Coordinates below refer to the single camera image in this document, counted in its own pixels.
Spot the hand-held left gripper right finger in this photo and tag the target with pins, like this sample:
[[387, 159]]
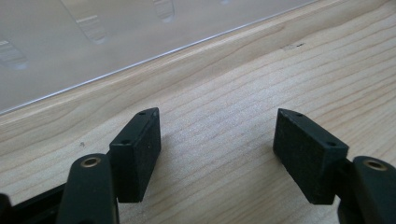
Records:
[[308, 158]]

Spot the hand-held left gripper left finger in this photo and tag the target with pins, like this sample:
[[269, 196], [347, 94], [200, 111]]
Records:
[[134, 161]]

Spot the clear acrylic panel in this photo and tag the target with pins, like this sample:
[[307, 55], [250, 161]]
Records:
[[102, 40]]

